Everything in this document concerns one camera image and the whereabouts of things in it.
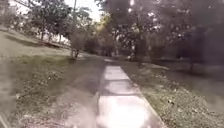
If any pale concrete slab path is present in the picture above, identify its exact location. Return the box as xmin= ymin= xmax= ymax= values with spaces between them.
xmin=95 ymin=59 xmax=168 ymax=128

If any row of trees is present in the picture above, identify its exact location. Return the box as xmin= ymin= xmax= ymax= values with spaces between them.
xmin=0 ymin=0 xmax=224 ymax=75

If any thin pole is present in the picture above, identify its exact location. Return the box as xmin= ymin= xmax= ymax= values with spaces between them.
xmin=70 ymin=0 xmax=78 ymax=60

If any grass slope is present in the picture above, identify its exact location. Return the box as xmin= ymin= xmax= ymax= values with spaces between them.
xmin=0 ymin=29 xmax=108 ymax=128

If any leaf-strewn grass verge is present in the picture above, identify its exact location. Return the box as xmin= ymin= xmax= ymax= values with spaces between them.
xmin=119 ymin=61 xmax=224 ymax=128

